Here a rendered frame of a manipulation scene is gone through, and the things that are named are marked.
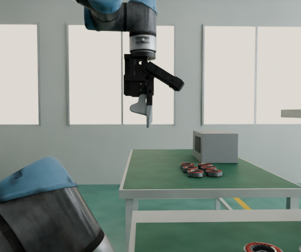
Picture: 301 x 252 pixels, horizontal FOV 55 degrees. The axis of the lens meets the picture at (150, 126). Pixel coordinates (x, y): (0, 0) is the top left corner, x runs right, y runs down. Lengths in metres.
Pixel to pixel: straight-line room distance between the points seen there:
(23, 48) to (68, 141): 1.66
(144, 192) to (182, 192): 0.22
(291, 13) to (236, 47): 1.06
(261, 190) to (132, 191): 0.74
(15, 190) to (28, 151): 4.87
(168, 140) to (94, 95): 1.42
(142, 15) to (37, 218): 0.62
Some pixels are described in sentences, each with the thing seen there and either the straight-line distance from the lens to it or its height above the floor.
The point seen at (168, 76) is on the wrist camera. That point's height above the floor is 1.29.
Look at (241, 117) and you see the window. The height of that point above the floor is 1.11.
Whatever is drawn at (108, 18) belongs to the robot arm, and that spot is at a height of 1.41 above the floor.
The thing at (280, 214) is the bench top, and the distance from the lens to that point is 1.44.
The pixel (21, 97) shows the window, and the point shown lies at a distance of 5.19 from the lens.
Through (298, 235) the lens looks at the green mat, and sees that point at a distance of 1.24.
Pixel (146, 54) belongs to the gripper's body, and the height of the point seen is 1.34.
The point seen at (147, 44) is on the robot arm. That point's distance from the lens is 0.80.
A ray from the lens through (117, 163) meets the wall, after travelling 4.89.
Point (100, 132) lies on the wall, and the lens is 4.86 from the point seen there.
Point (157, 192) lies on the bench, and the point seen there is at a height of 0.73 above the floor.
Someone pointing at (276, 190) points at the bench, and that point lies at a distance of 1.88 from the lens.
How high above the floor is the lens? 1.19
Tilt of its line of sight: 3 degrees down
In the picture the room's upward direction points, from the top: straight up
